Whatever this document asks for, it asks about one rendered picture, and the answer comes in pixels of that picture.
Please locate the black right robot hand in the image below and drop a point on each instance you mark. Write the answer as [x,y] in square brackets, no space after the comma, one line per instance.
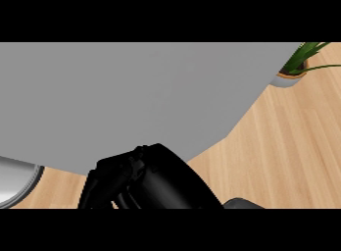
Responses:
[150,183]

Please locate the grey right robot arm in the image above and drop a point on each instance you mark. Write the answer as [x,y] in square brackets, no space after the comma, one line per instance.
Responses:
[243,204]

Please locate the potted green plant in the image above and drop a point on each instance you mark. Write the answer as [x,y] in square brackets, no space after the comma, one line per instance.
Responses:
[296,67]

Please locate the grey cabinet door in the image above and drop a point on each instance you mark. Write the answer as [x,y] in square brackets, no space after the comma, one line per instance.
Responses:
[120,98]

